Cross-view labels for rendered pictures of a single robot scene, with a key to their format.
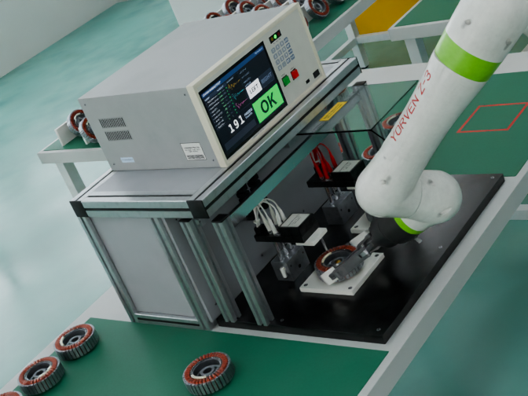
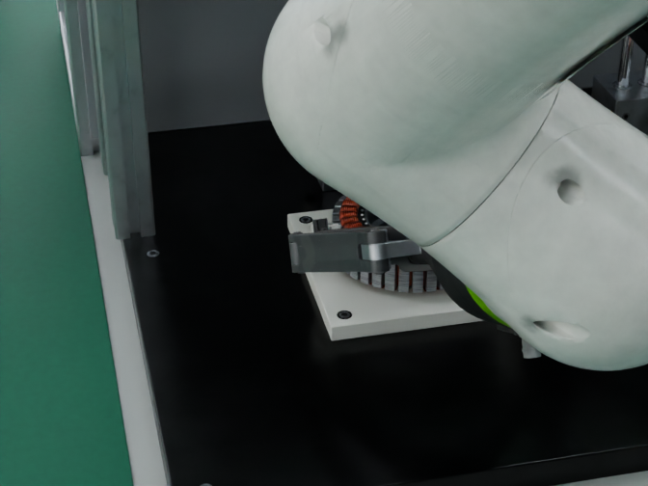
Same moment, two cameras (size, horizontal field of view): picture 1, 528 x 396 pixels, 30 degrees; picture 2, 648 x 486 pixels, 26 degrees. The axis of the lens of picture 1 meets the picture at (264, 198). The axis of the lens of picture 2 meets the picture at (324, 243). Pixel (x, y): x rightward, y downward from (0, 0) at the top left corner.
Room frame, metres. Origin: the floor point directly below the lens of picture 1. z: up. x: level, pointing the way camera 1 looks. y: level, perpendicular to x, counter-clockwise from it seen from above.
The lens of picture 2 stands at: (1.25, -0.50, 1.33)
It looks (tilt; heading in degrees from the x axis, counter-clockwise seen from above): 33 degrees down; 32
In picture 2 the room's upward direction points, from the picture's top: straight up
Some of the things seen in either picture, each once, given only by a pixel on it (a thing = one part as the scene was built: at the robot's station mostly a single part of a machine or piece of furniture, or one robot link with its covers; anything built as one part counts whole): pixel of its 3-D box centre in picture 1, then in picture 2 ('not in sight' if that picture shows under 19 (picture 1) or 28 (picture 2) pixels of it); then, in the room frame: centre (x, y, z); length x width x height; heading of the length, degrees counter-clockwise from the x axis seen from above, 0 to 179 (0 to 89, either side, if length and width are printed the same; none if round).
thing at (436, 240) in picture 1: (364, 247); (557, 250); (2.09, -0.18, 0.76); 0.64 x 0.47 x 0.02; 135
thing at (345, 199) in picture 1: (339, 207); (643, 112); (2.27, -0.17, 0.80); 0.08 x 0.05 x 0.06; 135
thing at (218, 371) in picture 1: (208, 373); not in sight; (1.83, 0.26, 0.77); 0.11 x 0.11 x 0.04
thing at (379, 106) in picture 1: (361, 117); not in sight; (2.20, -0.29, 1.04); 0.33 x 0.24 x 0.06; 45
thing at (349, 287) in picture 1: (342, 272); (409, 260); (2.00, -0.10, 0.78); 0.15 x 0.15 x 0.01; 45
